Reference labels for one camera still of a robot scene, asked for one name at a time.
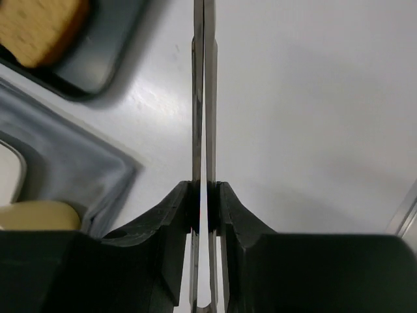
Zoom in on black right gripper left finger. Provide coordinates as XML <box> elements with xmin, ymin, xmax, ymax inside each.
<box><xmin>1</xmin><ymin>181</ymin><xmax>191</xmax><ymax>312</ymax></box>

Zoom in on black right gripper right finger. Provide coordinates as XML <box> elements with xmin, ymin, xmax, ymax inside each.
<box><xmin>216</xmin><ymin>182</ymin><xmax>416</xmax><ymax>312</ymax></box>

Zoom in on silver metal tongs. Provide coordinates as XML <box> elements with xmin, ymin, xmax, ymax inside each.
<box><xmin>189</xmin><ymin>1</ymin><xmax>220</xmax><ymax>312</ymax></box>

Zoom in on tan seeded bread slice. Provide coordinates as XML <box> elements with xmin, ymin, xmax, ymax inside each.
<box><xmin>1</xmin><ymin>0</ymin><xmax>91</xmax><ymax>68</ymax></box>

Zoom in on yellow ceramic mug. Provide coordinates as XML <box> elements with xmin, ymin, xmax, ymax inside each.
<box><xmin>1</xmin><ymin>201</ymin><xmax>81</xmax><ymax>231</ymax></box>

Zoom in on grey cloth placemat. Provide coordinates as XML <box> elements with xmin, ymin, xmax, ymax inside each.
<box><xmin>1</xmin><ymin>80</ymin><xmax>141</xmax><ymax>237</ymax></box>

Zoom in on white rectangular plate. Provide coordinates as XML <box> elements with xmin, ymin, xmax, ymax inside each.
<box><xmin>0</xmin><ymin>140</ymin><xmax>27</xmax><ymax>206</ymax></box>

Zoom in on black baking tray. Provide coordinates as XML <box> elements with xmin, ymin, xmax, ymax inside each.
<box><xmin>1</xmin><ymin>0</ymin><xmax>149</xmax><ymax>102</ymax></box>

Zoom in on aluminium frame rail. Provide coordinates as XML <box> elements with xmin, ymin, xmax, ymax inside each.
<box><xmin>386</xmin><ymin>182</ymin><xmax>416</xmax><ymax>236</ymax></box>

